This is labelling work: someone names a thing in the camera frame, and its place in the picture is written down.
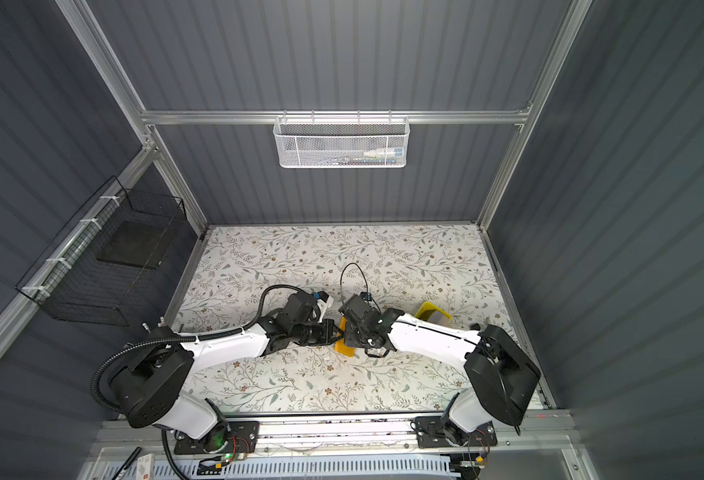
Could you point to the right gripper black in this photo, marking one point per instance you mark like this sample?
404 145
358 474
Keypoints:
349 337

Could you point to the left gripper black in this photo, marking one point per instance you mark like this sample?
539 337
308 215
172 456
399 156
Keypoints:
328 338

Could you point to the yellow leather card holder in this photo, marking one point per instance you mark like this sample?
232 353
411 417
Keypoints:
340 346

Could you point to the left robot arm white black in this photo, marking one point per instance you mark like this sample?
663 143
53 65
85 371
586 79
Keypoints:
147 383

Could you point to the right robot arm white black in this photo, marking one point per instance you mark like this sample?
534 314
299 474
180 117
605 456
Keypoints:
502 377

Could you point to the black pad in basket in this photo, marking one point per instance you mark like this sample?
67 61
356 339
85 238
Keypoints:
137 245

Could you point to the white tube in basket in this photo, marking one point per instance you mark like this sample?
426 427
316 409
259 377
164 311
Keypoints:
386 154

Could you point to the black pen foreground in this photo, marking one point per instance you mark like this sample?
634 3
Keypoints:
121 472

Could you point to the white small box foreground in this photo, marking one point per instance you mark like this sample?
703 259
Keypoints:
145 467

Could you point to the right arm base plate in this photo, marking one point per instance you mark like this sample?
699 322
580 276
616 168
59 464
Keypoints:
433 431

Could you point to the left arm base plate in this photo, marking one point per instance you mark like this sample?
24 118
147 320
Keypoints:
238 437

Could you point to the white wire mesh basket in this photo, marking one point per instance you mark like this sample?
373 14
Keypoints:
336 145

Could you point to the aluminium front rail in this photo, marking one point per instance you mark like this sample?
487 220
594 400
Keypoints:
392 432

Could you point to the black wire mesh basket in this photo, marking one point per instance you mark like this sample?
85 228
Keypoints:
101 271

